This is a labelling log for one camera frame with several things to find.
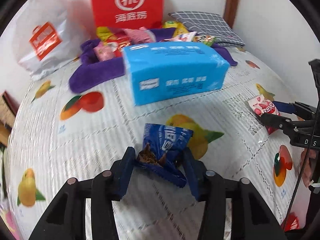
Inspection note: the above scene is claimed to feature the person right hand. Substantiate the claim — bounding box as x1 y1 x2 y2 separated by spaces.
300 148 318 187

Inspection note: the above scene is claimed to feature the fruit print tablecloth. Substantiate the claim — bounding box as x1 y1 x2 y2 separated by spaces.
6 48 301 239

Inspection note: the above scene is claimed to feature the blue snack packet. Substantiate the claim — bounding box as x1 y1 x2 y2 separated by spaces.
136 124 193 187

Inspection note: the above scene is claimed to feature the red small snack packet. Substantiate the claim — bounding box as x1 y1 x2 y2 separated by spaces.
105 32 131 57

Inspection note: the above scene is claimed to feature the brown wooden door frame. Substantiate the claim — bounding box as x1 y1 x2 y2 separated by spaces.
223 0 239 28

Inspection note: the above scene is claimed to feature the red Haidilao paper bag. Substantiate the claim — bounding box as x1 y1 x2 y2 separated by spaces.
91 0 164 29

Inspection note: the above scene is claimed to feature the yellow triangular snack packet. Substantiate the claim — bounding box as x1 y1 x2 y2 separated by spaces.
172 23 189 38

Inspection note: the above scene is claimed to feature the green snack packet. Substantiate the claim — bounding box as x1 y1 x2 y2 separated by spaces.
193 35 216 47

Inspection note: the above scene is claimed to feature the magenta yellow snack packet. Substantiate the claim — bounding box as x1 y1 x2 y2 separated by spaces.
123 27 156 44

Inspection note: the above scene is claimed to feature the pink strawberry snack packet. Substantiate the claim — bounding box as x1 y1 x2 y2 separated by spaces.
247 94 282 135

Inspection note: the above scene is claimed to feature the pink bear candy packet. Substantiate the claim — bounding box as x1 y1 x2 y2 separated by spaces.
162 31 197 42

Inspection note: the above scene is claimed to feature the patterned book box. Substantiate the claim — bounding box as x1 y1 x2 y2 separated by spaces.
0 91 19 131

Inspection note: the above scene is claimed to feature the white Miniso plastic bag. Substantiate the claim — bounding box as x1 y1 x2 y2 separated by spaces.
13 0 89 81

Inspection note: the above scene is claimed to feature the pale pink peach cake packet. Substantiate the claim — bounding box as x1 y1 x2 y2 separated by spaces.
93 41 117 61

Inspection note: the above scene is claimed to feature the blue tissue pack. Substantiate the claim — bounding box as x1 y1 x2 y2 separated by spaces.
123 42 230 106

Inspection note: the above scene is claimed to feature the yellow green chip bag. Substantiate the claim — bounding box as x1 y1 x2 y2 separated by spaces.
162 21 180 29

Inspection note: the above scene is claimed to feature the purple towel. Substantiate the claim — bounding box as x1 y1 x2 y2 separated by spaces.
69 28 238 94

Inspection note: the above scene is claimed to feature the grey checked folded cloth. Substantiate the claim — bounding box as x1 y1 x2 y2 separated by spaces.
168 11 245 47

